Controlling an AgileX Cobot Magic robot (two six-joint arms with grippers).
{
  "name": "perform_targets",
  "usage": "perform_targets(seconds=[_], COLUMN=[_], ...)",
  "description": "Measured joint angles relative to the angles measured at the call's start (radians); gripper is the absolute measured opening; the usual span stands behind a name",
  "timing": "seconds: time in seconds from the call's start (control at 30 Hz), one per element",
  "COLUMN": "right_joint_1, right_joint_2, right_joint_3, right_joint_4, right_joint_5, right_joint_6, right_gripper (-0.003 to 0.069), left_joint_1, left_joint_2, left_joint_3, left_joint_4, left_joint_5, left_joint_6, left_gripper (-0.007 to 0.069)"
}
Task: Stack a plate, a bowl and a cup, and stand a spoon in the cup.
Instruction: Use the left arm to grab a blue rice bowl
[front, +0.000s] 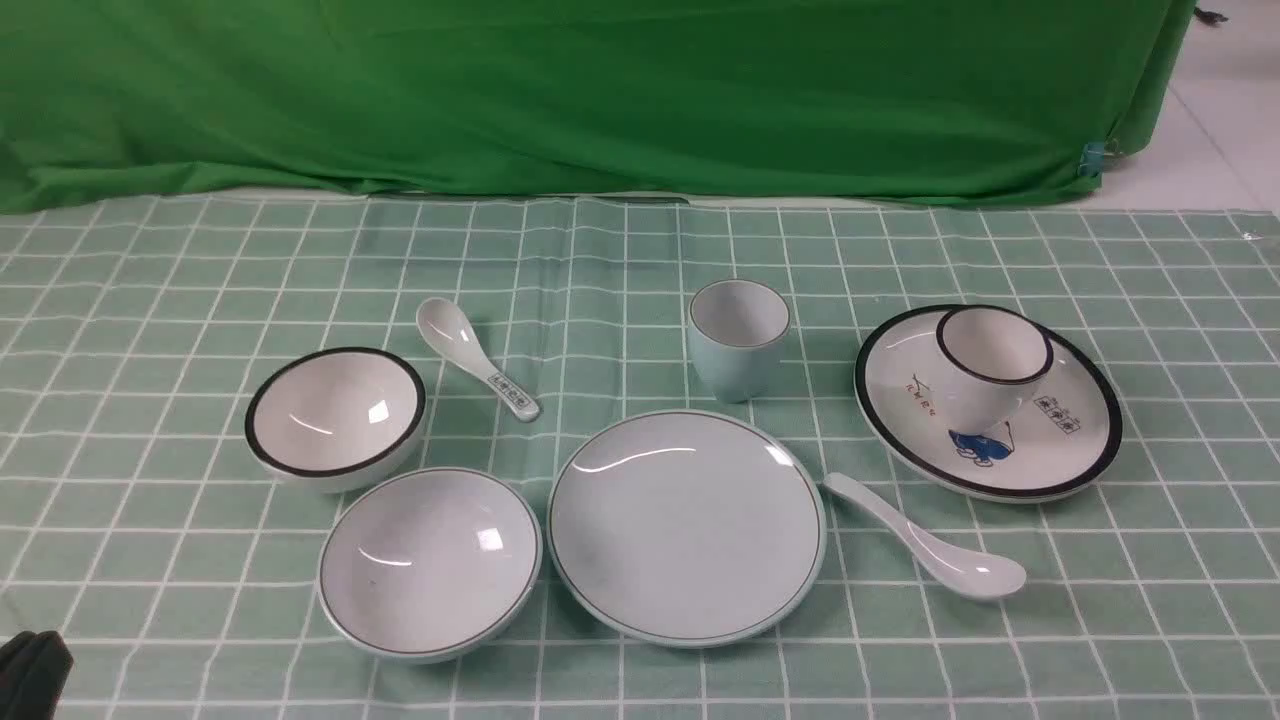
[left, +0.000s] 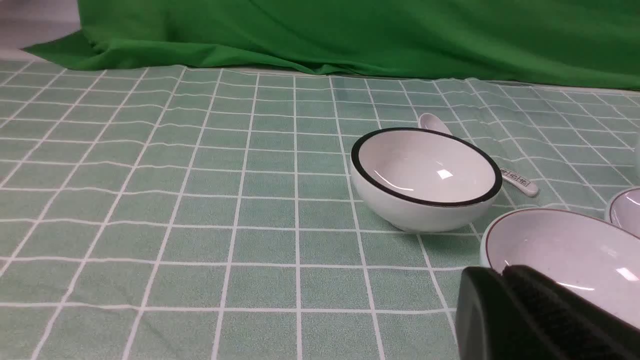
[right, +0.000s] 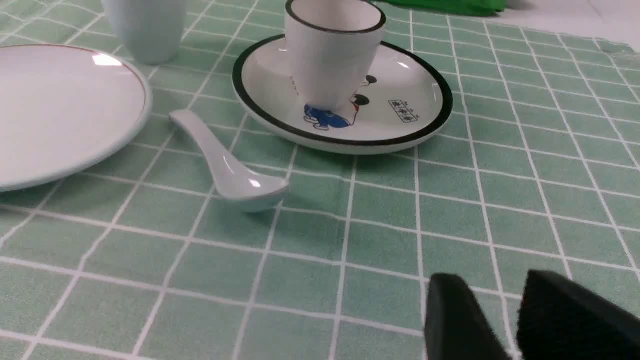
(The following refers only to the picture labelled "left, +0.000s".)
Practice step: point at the pale green plate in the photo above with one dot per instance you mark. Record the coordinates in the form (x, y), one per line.
(623, 210)

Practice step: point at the green backdrop cloth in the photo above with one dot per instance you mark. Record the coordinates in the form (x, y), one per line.
(573, 43)

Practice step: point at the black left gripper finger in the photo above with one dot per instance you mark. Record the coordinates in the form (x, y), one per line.
(521, 314)

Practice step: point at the white spoon with label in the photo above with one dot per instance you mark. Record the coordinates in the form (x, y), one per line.
(432, 122)

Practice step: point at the pale green bowl brown rim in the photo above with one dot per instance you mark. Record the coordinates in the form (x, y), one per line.
(589, 256)

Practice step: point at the white bowl black rim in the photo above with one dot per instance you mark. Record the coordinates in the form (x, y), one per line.
(423, 181)

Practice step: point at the green checkered tablecloth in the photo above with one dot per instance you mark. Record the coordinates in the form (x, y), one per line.
(171, 213)

